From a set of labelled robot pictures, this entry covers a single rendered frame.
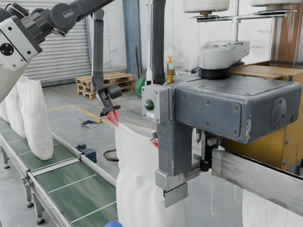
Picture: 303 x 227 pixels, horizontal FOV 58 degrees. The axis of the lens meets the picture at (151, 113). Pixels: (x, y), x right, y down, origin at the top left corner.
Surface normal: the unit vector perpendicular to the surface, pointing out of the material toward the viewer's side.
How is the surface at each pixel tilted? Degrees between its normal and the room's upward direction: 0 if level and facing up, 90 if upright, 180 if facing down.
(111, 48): 91
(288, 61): 90
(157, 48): 78
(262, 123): 90
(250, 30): 90
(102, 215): 0
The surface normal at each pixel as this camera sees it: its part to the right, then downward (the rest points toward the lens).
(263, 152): -0.78, 0.22
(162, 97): 0.62, 0.21
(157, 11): 0.42, 0.09
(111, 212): -0.04, -0.95
